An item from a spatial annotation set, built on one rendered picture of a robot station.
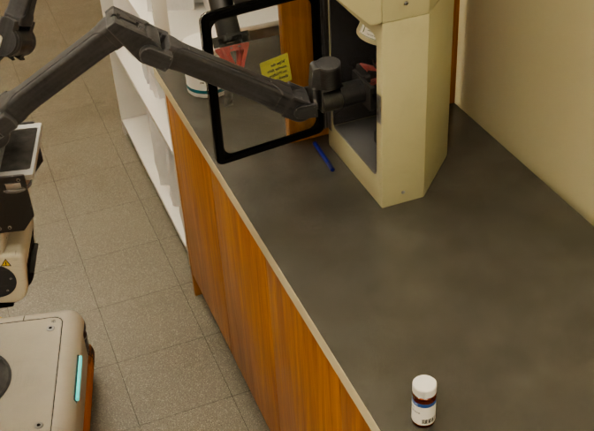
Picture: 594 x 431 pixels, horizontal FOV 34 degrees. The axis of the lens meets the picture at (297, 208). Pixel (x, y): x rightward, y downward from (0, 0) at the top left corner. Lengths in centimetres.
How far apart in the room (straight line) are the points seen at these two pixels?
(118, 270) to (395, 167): 172
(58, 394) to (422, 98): 137
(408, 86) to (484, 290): 47
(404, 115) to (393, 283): 38
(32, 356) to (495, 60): 159
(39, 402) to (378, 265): 118
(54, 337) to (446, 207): 134
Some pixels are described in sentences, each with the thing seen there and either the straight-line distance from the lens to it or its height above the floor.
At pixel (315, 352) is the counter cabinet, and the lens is 216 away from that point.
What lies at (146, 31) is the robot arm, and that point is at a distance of 210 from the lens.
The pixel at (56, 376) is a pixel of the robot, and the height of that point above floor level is 28.
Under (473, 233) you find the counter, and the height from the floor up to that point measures 94.
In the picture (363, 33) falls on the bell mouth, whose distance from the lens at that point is 221.
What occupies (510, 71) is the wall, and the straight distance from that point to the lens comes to 250.
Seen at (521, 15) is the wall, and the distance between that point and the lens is 241.
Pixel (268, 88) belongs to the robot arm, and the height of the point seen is 124.
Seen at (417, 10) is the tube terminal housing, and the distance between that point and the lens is 209.
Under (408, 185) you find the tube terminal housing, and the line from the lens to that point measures 229.
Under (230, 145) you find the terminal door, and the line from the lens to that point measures 237.
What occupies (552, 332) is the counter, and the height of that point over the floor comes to 94.
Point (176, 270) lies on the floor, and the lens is 368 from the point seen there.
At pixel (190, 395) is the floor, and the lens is 319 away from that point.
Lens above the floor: 226
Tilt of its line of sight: 35 degrees down
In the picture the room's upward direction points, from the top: 3 degrees counter-clockwise
